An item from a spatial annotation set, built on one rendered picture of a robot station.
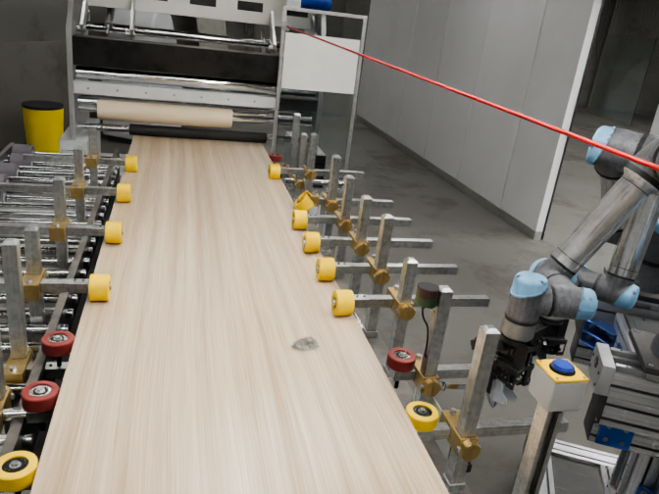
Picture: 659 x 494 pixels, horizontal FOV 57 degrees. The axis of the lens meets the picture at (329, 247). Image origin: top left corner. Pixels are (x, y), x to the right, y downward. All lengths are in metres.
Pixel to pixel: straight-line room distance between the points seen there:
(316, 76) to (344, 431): 2.85
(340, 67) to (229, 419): 2.90
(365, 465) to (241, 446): 0.27
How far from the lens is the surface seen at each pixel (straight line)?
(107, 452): 1.39
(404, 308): 1.89
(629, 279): 1.91
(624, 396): 1.86
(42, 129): 6.52
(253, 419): 1.46
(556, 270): 1.59
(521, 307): 1.45
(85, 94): 4.07
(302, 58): 3.94
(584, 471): 2.75
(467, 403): 1.53
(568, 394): 1.22
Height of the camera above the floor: 1.79
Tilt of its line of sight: 22 degrees down
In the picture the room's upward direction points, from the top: 7 degrees clockwise
